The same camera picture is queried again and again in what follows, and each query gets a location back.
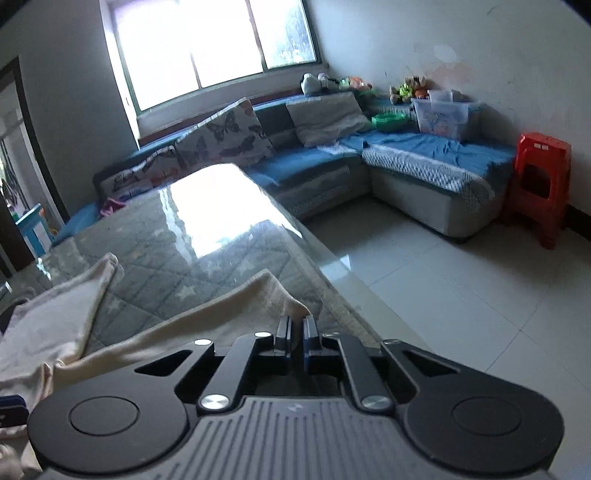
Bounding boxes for red plastic stool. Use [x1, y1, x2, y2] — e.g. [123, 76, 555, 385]
[502, 132, 573, 250]

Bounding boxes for large butterfly print cushion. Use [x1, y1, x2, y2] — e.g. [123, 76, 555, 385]
[174, 97, 276, 171]

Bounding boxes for large clear storage box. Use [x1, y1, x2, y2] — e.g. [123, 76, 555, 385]
[412, 99, 470, 140]

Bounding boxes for beige plain cushion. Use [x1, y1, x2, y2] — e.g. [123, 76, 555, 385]
[285, 91, 373, 149]

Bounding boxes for blue toy cabinet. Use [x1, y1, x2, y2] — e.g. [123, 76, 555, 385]
[15, 205, 54, 257]

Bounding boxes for white plush toy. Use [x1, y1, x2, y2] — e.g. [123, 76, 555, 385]
[300, 72, 331, 96]

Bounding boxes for green plastic basin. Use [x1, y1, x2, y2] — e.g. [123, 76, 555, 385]
[371, 113, 410, 131]

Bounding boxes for green framed window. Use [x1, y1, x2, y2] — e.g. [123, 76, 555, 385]
[99, 0, 325, 117]

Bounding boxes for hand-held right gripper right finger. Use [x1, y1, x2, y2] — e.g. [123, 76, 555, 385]
[302, 314, 464, 411]

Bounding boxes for cream white garment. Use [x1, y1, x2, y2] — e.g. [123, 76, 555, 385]
[0, 253, 311, 480]

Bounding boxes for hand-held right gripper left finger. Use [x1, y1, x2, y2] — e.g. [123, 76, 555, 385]
[133, 316, 294, 414]

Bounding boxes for grey quilted star table cover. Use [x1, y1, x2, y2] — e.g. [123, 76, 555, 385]
[36, 162, 385, 352]

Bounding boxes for blue sofa blanket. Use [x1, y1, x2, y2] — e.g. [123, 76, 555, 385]
[341, 128, 516, 172]

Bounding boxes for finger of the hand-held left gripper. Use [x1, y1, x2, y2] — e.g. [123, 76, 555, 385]
[0, 395, 25, 428]

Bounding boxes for brown and green plush toys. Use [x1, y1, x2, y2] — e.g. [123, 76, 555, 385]
[389, 75, 428, 105]

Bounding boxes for small butterfly print cushion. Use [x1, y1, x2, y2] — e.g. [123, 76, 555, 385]
[99, 146, 186, 200]

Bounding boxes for blue corner sofa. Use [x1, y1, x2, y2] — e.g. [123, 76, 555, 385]
[50, 90, 517, 244]

